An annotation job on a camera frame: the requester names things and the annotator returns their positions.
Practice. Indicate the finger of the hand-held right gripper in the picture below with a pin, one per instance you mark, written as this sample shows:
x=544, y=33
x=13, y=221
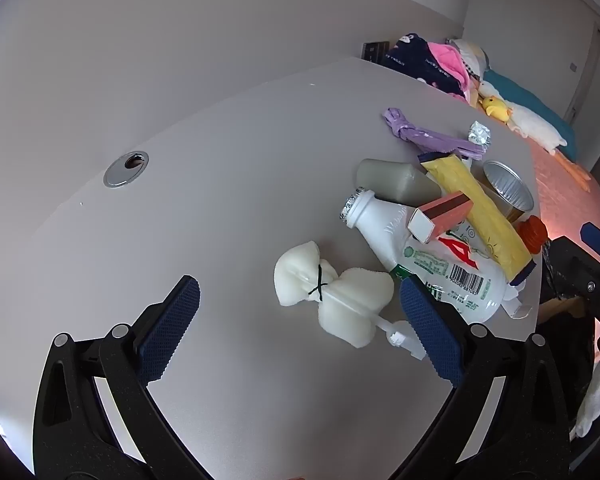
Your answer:
x=597, y=235
x=575, y=270

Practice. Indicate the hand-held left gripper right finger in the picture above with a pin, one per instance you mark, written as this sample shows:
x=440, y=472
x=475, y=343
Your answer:
x=430, y=330

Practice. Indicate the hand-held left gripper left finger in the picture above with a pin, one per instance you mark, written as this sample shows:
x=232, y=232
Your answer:
x=172, y=325

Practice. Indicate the orange ribbed cap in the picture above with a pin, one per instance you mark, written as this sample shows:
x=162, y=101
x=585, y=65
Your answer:
x=532, y=232

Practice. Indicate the aluminium foil cup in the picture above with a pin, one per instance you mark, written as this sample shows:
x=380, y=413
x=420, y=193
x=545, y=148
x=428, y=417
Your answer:
x=507, y=187

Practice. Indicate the yellow packet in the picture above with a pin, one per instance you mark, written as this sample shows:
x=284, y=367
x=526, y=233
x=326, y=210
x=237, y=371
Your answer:
x=480, y=205

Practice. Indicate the pink brown matchbox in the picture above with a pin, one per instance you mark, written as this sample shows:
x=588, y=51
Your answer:
x=440, y=215

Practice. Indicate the white plastic bottle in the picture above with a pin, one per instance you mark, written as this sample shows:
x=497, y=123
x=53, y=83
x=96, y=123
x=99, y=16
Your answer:
x=380, y=220

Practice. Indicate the white foam bundle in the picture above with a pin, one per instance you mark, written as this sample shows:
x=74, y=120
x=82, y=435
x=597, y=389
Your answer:
x=300, y=275

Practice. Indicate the grey-green translucent bottle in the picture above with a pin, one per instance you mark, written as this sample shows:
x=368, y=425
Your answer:
x=395, y=180

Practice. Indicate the bed with pink sheet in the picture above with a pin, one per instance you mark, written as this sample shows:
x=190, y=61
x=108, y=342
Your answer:
x=570, y=195

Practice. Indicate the white cloth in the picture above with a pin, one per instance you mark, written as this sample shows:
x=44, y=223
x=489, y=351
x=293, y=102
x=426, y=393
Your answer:
x=592, y=400

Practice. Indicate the silver foil wrapper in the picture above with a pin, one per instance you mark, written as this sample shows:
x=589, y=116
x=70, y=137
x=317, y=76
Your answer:
x=480, y=135

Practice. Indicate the white goose plush toy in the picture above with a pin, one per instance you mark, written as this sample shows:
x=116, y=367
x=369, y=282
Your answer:
x=525, y=97

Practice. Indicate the yellow duck plush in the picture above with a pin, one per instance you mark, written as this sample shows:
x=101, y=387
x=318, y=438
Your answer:
x=495, y=106

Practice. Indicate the purple plastic bag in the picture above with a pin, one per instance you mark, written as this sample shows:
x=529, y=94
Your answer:
x=405, y=127

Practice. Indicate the checked patterned pillow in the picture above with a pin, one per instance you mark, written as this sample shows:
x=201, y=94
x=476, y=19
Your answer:
x=472, y=55

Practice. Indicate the pink fleece blanket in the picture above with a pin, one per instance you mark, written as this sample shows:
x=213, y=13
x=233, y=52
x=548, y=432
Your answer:
x=450, y=62

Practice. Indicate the navy printed blanket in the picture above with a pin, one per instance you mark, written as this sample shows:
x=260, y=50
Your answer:
x=415, y=60

